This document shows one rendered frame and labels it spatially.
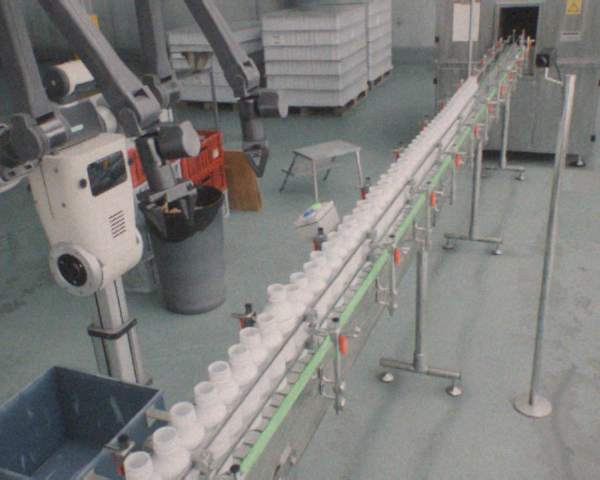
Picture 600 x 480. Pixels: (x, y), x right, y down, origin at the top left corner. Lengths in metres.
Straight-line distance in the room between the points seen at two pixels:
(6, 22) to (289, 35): 6.72
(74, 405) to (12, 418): 0.16
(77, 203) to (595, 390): 2.33
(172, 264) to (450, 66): 3.33
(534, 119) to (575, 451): 3.68
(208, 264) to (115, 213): 1.83
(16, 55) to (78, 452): 0.93
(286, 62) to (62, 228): 6.53
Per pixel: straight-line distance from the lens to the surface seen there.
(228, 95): 8.64
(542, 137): 5.99
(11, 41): 1.44
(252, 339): 1.21
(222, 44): 1.68
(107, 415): 1.65
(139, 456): 1.01
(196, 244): 3.45
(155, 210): 1.30
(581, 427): 2.94
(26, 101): 1.45
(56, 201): 1.70
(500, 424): 2.87
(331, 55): 7.88
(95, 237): 1.71
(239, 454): 1.22
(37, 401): 1.66
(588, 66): 5.82
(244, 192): 5.01
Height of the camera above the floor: 1.81
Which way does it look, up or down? 24 degrees down
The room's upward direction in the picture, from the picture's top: 4 degrees counter-clockwise
